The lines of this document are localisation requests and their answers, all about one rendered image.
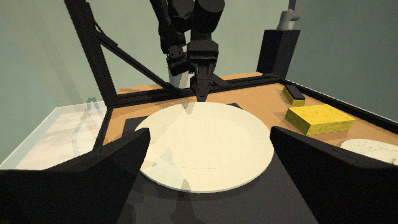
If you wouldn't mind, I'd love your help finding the cream round platter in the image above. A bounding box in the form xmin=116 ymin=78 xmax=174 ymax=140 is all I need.
xmin=135 ymin=102 xmax=274 ymax=193

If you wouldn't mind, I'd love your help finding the cream oval platter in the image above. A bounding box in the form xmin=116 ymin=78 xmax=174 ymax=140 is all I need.
xmin=340 ymin=139 xmax=398 ymax=165

